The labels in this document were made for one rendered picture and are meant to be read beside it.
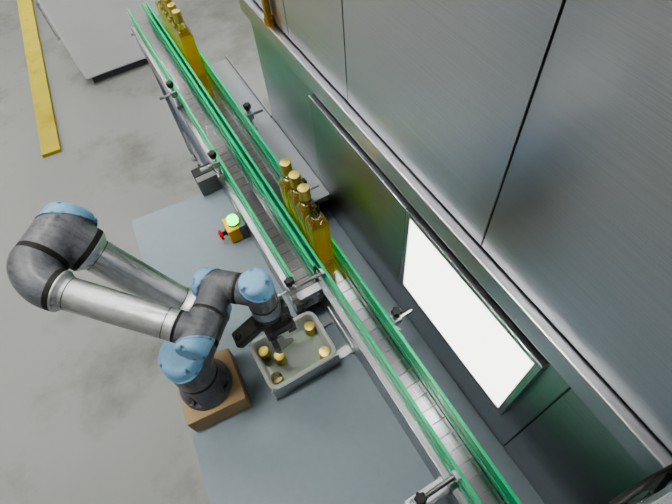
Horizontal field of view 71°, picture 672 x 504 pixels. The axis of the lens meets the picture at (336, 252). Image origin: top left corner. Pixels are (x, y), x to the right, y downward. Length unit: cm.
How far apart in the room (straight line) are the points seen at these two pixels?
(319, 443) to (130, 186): 224
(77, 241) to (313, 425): 80
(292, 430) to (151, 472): 104
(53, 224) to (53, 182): 232
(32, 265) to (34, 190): 240
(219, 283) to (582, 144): 80
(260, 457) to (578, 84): 122
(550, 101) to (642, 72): 13
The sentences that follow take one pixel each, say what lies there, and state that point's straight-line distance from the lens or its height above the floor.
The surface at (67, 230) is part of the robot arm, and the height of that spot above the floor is 134.
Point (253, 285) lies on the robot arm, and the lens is 108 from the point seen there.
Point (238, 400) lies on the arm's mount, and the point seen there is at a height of 83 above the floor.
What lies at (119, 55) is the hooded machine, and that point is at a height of 15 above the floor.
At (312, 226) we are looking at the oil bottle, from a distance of 136.
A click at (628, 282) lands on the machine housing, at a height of 161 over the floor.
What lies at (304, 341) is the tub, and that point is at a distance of 153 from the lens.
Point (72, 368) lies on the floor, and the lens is 273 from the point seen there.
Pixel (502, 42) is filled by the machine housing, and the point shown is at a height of 179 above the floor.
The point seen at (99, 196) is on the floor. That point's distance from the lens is 330.
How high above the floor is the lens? 218
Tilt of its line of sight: 57 degrees down
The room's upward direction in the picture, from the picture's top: 7 degrees counter-clockwise
